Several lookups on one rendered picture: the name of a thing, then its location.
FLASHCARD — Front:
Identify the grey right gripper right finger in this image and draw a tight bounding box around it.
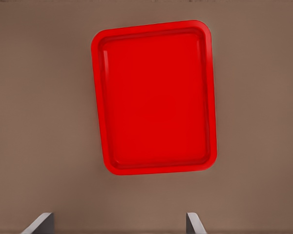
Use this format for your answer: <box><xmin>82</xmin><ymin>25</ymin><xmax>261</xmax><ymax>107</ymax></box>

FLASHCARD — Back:
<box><xmin>186</xmin><ymin>212</ymin><xmax>208</xmax><ymax>234</ymax></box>

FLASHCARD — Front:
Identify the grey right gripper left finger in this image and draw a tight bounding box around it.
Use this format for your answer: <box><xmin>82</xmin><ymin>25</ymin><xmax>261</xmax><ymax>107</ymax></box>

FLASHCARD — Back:
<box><xmin>20</xmin><ymin>212</ymin><xmax>54</xmax><ymax>234</ymax></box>

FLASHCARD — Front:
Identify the red rectangular plastic tray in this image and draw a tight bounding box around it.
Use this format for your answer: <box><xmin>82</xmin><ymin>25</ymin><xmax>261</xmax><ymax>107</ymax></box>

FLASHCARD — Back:
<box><xmin>90</xmin><ymin>19</ymin><xmax>218</xmax><ymax>176</ymax></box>

